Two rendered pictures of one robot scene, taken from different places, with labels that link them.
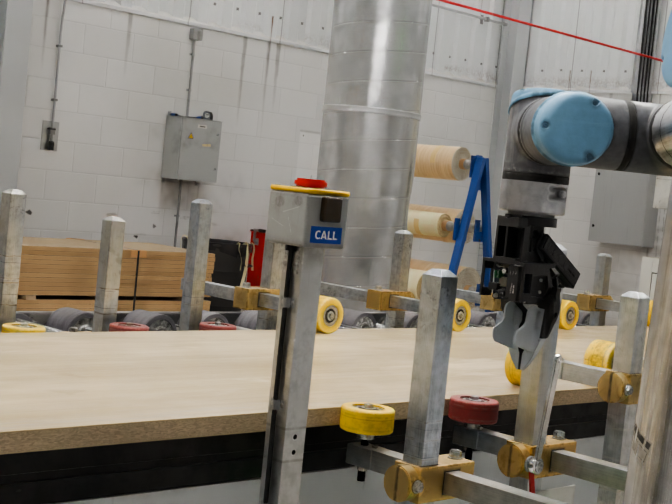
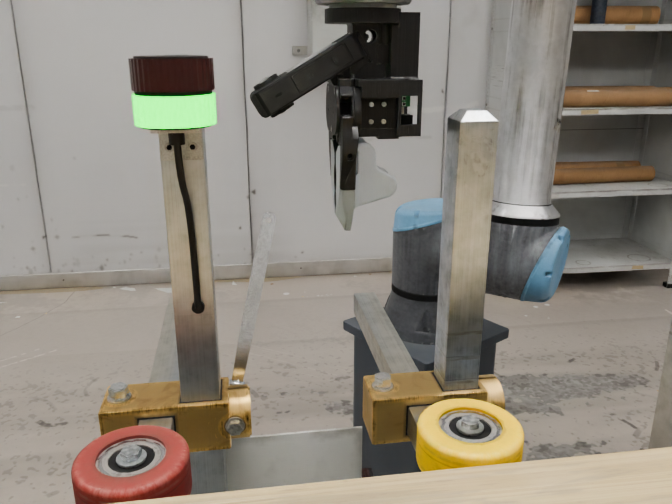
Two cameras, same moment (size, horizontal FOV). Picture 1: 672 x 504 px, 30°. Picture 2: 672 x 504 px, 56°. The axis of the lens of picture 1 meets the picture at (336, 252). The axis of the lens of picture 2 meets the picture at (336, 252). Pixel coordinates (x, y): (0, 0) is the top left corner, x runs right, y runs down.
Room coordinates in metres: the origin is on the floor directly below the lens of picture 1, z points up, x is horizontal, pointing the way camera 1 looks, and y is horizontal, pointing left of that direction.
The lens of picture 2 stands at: (2.24, 0.10, 1.19)
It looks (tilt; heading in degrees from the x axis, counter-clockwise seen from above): 18 degrees down; 216
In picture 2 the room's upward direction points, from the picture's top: straight up
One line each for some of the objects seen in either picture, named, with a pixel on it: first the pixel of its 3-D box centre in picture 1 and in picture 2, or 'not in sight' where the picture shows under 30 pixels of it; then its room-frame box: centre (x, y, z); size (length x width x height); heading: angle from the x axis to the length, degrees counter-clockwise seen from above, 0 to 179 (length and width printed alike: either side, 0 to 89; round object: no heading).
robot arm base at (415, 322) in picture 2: not in sight; (426, 303); (1.11, -0.50, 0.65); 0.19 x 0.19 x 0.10
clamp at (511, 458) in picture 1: (535, 456); (179, 417); (1.90, -0.34, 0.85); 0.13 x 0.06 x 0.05; 135
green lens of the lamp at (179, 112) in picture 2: not in sight; (175, 108); (1.92, -0.29, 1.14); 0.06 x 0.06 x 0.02
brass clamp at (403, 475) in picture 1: (428, 478); (432, 404); (1.72, -0.16, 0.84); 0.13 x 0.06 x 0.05; 135
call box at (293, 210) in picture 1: (307, 219); not in sight; (1.52, 0.04, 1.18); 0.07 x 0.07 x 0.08; 45
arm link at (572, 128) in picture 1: (572, 130); not in sight; (1.60, -0.28, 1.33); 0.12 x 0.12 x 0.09; 6
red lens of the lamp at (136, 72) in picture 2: not in sight; (172, 73); (1.92, -0.29, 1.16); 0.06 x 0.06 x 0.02
